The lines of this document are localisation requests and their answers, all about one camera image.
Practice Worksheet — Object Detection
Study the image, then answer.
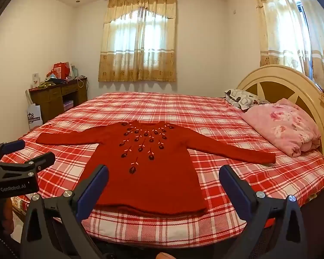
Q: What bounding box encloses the person's left hand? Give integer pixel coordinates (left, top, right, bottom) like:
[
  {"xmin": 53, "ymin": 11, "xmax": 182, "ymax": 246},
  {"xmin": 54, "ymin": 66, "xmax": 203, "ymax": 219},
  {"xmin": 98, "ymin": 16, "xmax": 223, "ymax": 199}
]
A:
[{"xmin": 0, "ymin": 198, "xmax": 15, "ymax": 232}]

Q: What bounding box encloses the white paper shopping bag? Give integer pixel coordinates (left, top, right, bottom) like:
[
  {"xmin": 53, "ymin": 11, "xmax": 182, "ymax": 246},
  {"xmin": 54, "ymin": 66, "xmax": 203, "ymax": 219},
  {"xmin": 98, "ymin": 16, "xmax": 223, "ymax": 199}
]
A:
[{"xmin": 25, "ymin": 90, "xmax": 43, "ymax": 131}]

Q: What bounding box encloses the pile of clothes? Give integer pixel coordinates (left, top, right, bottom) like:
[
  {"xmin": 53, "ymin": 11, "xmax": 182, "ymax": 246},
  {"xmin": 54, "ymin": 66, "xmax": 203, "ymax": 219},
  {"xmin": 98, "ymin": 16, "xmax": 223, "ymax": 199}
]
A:
[{"xmin": 38, "ymin": 77, "xmax": 68, "ymax": 87}]

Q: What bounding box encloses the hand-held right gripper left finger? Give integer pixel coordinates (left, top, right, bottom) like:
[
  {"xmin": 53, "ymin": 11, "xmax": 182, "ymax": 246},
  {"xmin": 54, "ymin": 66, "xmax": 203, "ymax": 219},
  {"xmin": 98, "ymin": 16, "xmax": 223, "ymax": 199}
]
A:
[{"xmin": 20, "ymin": 164, "xmax": 109, "ymax": 259}]

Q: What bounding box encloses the person's left forearm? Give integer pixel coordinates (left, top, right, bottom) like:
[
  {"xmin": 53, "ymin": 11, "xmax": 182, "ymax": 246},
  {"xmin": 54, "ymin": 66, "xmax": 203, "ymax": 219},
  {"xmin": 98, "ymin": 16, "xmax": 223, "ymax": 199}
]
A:
[{"xmin": 0, "ymin": 218, "xmax": 25, "ymax": 259}]

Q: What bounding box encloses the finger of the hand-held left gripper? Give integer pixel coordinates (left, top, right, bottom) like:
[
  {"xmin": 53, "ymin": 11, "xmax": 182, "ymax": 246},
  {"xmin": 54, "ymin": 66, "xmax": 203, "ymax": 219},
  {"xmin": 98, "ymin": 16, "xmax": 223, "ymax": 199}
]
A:
[
  {"xmin": 0, "ymin": 152, "xmax": 56, "ymax": 177},
  {"xmin": 0, "ymin": 140, "xmax": 26, "ymax": 165}
]

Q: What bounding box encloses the short beige window curtain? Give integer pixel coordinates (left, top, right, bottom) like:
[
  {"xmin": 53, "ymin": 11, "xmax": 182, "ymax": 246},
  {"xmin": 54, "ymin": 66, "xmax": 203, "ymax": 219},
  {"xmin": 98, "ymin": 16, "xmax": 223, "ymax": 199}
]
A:
[{"xmin": 98, "ymin": 0, "xmax": 177, "ymax": 82}]

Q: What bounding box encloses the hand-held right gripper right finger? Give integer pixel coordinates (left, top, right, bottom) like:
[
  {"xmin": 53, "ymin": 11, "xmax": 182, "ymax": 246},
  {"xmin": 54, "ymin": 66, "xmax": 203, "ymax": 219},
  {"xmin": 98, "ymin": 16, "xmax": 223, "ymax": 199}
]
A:
[{"xmin": 219, "ymin": 165, "xmax": 308, "ymax": 259}]

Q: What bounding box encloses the red gift box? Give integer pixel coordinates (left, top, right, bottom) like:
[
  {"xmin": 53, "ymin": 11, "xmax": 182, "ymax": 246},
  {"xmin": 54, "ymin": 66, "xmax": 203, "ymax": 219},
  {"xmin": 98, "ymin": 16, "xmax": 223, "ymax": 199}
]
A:
[{"xmin": 53, "ymin": 62, "xmax": 72, "ymax": 79}]

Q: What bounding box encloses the long beige window curtain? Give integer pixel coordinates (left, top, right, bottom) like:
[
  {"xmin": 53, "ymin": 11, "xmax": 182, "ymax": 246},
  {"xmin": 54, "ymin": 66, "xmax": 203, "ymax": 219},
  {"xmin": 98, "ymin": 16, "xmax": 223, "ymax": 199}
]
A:
[{"xmin": 250, "ymin": 0, "xmax": 324, "ymax": 106}]

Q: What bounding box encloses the pink pillow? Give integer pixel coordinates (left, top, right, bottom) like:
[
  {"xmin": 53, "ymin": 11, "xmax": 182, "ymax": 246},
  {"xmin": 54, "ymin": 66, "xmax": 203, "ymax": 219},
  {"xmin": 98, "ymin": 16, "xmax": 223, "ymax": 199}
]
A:
[{"xmin": 241, "ymin": 98, "xmax": 321, "ymax": 157}]

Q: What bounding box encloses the grey patterned pillow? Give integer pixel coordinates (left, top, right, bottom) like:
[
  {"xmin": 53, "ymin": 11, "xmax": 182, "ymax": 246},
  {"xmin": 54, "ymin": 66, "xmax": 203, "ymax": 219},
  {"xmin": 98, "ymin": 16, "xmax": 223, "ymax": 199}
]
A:
[{"xmin": 225, "ymin": 89, "xmax": 270, "ymax": 110}]

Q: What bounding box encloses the red embroidered knit sweater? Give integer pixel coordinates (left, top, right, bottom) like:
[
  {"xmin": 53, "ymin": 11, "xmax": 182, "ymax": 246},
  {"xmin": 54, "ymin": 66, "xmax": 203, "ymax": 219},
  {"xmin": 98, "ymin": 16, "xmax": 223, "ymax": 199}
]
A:
[{"xmin": 36, "ymin": 119, "xmax": 276, "ymax": 216}]

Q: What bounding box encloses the bed with red plaid sheet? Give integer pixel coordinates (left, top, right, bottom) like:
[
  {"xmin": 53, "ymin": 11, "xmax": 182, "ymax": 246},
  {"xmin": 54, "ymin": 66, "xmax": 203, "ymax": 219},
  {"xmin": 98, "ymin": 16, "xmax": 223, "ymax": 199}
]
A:
[{"xmin": 0, "ymin": 92, "xmax": 324, "ymax": 247}]

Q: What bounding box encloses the brown wooden desk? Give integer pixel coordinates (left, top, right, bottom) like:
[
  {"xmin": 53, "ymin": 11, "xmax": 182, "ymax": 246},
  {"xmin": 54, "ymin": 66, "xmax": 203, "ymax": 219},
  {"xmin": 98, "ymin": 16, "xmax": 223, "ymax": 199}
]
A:
[{"xmin": 25, "ymin": 78, "xmax": 87, "ymax": 123}]

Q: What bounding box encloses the patterned red bag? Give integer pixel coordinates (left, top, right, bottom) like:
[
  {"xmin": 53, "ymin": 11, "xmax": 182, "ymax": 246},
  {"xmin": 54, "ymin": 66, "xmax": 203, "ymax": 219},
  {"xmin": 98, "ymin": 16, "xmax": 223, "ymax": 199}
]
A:
[{"xmin": 11, "ymin": 194, "xmax": 31, "ymax": 211}]

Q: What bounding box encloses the cream wooden headboard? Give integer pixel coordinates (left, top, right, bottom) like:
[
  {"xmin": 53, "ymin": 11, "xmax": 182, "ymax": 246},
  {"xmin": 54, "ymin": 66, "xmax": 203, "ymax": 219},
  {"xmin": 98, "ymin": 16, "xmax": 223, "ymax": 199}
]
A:
[{"xmin": 236, "ymin": 65, "xmax": 324, "ymax": 162}]

